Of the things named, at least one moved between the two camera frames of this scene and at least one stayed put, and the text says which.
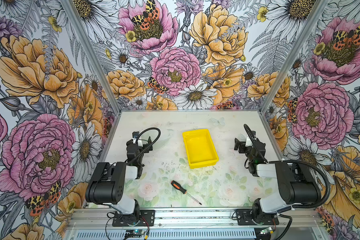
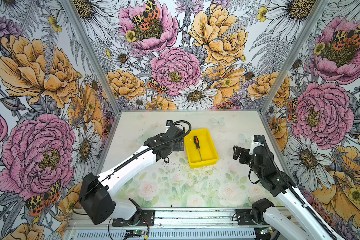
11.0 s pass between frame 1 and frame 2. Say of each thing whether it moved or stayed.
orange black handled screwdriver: moved
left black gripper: moved
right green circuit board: stayed
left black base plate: stayed
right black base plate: stayed
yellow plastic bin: stayed
